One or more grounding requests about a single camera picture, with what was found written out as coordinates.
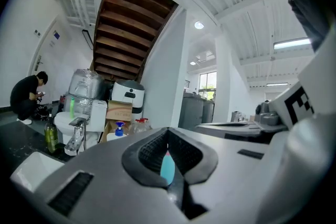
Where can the long fluorescent ceiling light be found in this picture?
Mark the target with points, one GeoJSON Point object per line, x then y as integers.
{"type": "Point", "coordinates": [277, 84]}
{"type": "Point", "coordinates": [292, 43]}

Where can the clear bottles with red caps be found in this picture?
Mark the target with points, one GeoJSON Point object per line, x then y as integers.
{"type": "Point", "coordinates": [141, 126]}

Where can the white toilet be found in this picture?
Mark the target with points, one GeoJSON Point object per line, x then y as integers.
{"type": "Point", "coordinates": [65, 123]}

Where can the plastic-wrapped silver appliance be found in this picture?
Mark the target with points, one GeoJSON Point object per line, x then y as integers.
{"type": "Point", "coordinates": [86, 84]}

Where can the large window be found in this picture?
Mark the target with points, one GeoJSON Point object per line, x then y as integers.
{"type": "Point", "coordinates": [208, 85]}

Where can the chrome faucet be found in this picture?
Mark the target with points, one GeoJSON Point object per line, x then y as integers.
{"type": "Point", "coordinates": [77, 136]}

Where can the black bag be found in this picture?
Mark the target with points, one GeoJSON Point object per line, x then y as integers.
{"type": "Point", "coordinates": [42, 112]}

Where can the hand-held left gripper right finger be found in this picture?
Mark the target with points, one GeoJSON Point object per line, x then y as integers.
{"type": "Point", "coordinates": [231, 178]}

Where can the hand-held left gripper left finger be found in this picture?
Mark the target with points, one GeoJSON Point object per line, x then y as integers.
{"type": "Point", "coordinates": [105, 191]}

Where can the white bottle with blue nozzle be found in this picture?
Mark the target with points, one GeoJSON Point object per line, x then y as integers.
{"type": "Point", "coordinates": [118, 132]}

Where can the white sink basin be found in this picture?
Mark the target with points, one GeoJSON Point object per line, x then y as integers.
{"type": "Point", "coordinates": [34, 170]}

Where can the blue wall sign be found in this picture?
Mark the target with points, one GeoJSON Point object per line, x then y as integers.
{"type": "Point", "coordinates": [56, 35]}

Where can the grey cabinet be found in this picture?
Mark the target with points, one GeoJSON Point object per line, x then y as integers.
{"type": "Point", "coordinates": [194, 110]}

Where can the brown wooden staircase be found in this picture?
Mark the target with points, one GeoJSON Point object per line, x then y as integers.
{"type": "Point", "coordinates": [126, 31]}

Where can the light blue spray bottle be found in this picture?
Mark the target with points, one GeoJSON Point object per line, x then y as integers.
{"type": "Point", "coordinates": [168, 168]}

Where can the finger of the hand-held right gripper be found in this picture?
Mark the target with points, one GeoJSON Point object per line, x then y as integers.
{"type": "Point", "coordinates": [210, 130]}

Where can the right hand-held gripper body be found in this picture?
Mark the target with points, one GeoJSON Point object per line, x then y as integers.
{"type": "Point", "coordinates": [302, 154]}

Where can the olive green pump bottle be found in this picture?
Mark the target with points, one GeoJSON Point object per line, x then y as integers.
{"type": "Point", "coordinates": [51, 136]}

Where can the white door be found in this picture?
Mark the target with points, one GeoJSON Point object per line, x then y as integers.
{"type": "Point", "coordinates": [50, 52]}

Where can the wall switch panel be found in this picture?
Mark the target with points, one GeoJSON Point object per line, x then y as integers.
{"type": "Point", "coordinates": [37, 32]}

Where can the white and grey air fryer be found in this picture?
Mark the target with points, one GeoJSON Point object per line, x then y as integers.
{"type": "Point", "coordinates": [128, 97]}

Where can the green plastic bottle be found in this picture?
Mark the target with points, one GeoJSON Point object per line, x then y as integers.
{"type": "Point", "coordinates": [72, 107]}

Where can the brown cardboard box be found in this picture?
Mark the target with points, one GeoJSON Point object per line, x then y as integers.
{"type": "Point", "coordinates": [119, 111]}

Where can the plastic-wrapped white appliance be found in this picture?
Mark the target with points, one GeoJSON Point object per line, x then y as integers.
{"type": "Point", "coordinates": [81, 106]}

